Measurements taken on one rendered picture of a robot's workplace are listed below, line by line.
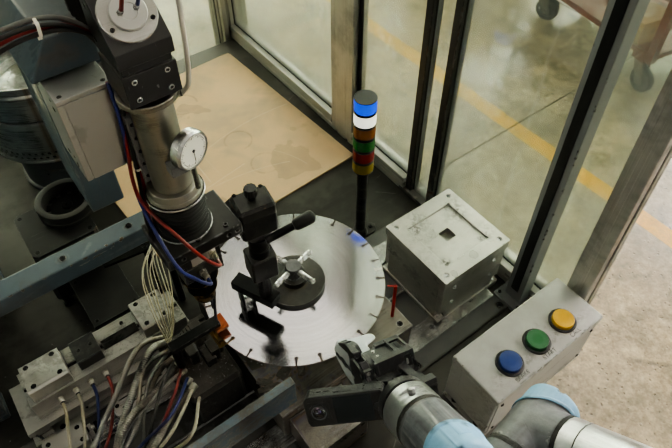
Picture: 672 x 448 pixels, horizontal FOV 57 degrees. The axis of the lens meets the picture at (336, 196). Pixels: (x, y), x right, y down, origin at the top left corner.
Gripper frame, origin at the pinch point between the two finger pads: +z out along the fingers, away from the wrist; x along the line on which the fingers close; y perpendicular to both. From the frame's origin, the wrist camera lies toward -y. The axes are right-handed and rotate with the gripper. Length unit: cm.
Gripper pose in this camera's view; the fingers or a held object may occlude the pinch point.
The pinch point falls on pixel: (336, 349)
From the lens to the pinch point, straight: 101.9
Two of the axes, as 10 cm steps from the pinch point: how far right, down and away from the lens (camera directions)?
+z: -3.6, -1.7, 9.2
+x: -2.3, -9.4, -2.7
